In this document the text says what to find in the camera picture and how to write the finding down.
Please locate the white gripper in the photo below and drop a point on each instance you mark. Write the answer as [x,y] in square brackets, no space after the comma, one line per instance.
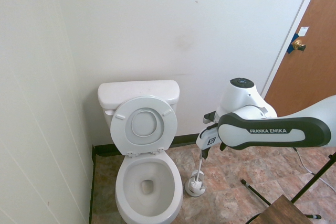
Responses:
[207,137]

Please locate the white toilet brush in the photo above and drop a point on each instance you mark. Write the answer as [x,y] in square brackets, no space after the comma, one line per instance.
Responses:
[199,166]

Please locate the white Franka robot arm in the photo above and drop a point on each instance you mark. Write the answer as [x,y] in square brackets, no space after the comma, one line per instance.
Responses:
[262,132]

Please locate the white toilet brush holder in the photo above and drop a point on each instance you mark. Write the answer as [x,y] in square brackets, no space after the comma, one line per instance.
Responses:
[194,191]

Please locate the white toilet bowl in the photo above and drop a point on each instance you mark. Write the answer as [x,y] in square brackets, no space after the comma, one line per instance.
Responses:
[149,208]

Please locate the white toilet seat and lid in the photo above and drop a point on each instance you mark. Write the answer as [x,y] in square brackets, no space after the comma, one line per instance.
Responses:
[123,134]

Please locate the white toilet tank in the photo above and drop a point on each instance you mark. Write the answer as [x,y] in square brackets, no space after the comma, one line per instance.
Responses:
[136,91]

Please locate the dark wooden table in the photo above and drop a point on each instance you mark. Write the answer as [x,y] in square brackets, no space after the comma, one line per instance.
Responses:
[283,211]

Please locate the white flush lever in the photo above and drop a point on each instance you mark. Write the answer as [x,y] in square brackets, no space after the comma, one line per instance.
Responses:
[109,112]

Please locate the brown wooden door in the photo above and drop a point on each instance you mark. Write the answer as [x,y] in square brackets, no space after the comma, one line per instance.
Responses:
[312,77]

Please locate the blue tape strip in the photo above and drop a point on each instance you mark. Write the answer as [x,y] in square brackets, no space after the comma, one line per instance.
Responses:
[291,48]

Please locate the brass door knob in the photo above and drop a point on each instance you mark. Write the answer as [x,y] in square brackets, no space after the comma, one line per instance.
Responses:
[297,44]

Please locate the white paper label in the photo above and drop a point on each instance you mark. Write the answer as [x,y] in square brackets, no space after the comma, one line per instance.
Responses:
[303,31]

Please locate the black camera tripod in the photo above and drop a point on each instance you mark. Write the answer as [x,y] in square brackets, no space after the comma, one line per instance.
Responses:
[315,176]

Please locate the white door frame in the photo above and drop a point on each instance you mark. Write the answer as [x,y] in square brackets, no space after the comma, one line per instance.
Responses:
[296,30]

